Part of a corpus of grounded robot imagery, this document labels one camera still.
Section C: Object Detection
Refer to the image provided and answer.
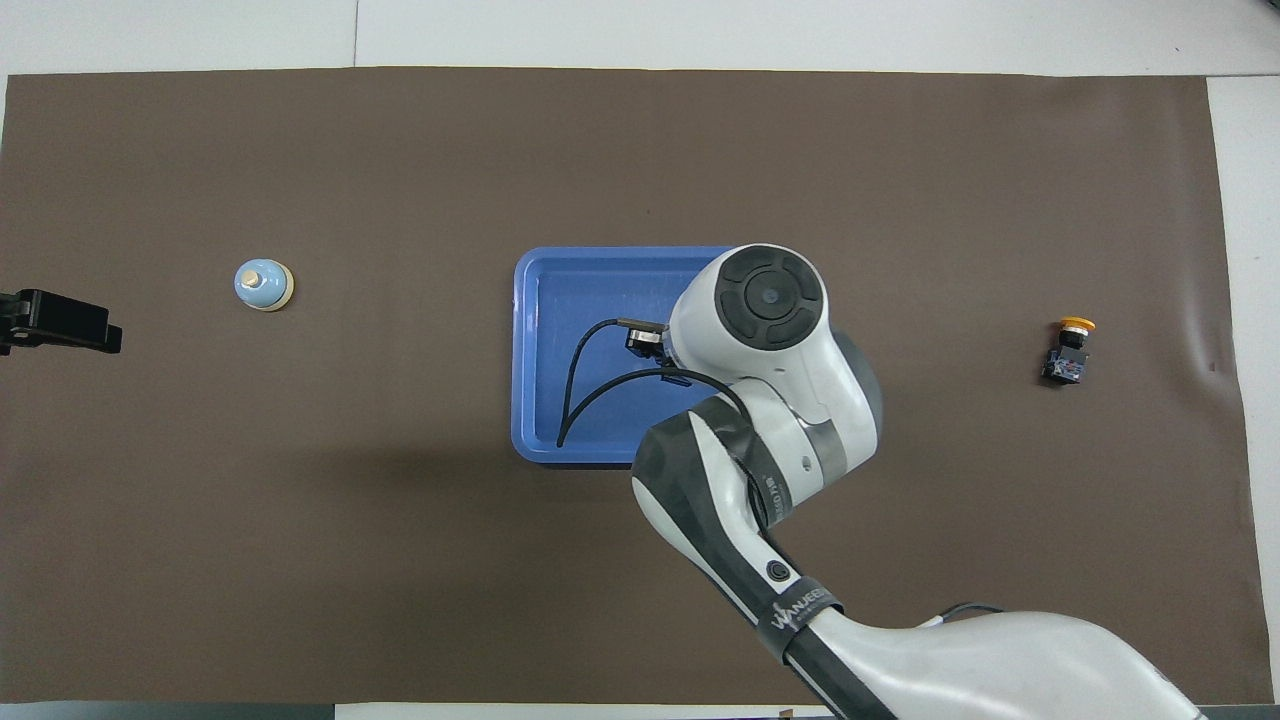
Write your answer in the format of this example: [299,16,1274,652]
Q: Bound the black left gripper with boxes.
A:
[0,289,123,354]

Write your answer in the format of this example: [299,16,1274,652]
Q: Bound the yellow push button switch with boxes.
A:
[1041,316,1097,387]

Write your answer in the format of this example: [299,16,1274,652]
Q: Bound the blue plastic tray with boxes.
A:
[511,246,741,469]

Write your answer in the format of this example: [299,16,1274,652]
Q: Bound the light blue service bell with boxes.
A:
[234,259,295,313]

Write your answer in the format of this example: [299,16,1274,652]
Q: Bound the brown table mat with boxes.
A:
[0,66,1276,706]

